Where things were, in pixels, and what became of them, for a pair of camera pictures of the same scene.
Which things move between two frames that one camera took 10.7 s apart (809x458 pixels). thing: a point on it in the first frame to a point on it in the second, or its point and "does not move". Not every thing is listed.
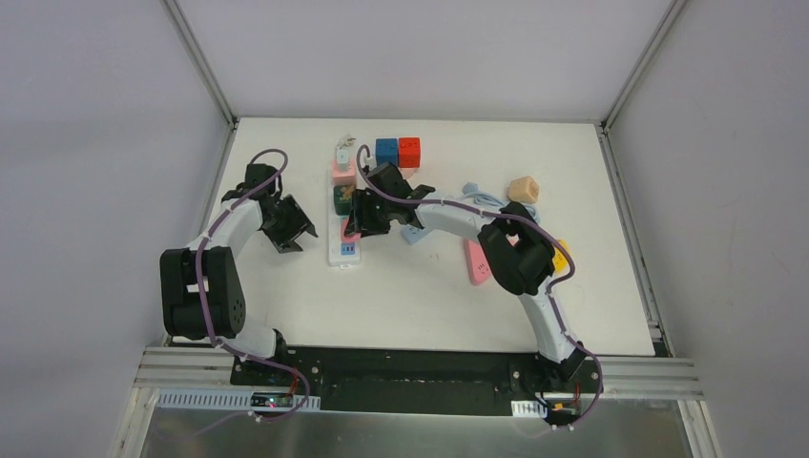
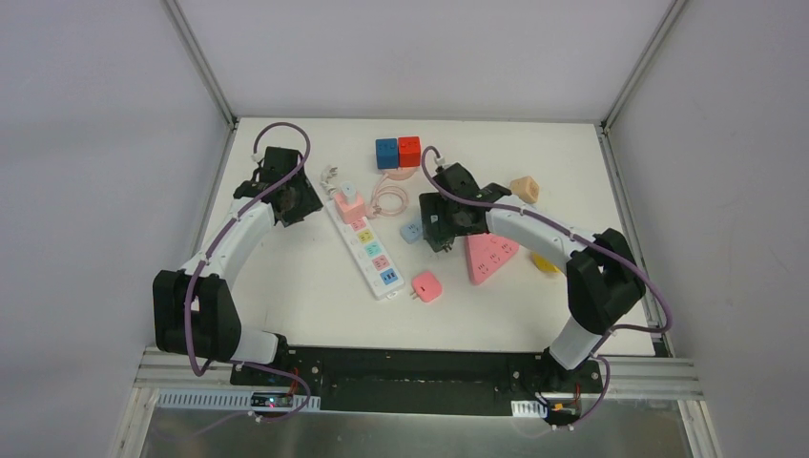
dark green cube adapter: (342, 198) to (439, 232)
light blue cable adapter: (412, 234) does not move
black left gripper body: (287, 223) to (299, 202)
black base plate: (414, 381) does not move
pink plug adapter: (347, 239) to (427, 286)
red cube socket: (409, 152) does not move
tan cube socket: (523, 190) does not move
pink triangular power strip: (479, 267) does not move
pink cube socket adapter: (343, 178) to (349, 213)
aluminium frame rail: (184, 367) does not move
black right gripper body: (364, 215) to (436, 223)
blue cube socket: (386, 151) does not move
